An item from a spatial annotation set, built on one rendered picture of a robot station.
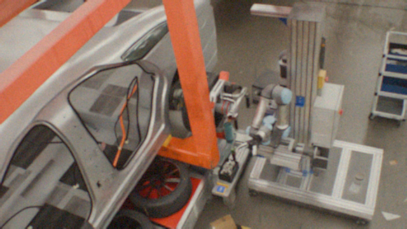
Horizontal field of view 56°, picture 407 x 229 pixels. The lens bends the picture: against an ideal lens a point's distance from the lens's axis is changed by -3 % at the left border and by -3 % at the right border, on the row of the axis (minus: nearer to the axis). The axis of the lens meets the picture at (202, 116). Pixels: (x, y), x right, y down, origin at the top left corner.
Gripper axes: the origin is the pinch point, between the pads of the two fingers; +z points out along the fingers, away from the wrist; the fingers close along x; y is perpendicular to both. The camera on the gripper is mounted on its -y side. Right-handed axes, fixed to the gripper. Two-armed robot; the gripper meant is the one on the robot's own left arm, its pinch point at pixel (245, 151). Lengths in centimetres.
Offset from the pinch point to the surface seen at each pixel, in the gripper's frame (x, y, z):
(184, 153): 87, 46, -6
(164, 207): 78, 68, 45
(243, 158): 74, 109, -71
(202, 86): 47, -38, -19
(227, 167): 47, 61, -20
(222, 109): 73, 26, -59
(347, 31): 80, 114, -379
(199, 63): 45, -60, -21
